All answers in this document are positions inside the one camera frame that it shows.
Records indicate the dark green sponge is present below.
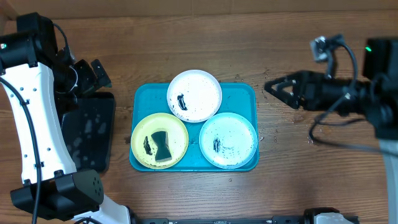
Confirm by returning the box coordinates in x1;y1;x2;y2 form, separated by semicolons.
151;131;172;162

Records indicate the teal plastic serving tray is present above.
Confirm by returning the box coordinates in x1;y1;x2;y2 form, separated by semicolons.
132;83;257;172

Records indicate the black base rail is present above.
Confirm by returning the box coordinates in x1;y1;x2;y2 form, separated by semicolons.
137;215;305;224

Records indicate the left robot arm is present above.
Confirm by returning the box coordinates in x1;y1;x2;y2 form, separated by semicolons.
1;12;137;223

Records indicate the light blue round plate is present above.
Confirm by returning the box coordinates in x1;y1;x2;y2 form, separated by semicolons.
198;113;258;170

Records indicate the white round plate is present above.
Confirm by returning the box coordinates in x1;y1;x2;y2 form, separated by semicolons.
167;70;223;123

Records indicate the yellow-green round plate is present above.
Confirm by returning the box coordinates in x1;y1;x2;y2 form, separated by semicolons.
131;113;189;170

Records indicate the black rectangular water tray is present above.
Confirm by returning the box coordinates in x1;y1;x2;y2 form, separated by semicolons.
61;92;116;174

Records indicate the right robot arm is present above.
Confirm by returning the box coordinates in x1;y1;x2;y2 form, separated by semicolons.
264;34;397;223

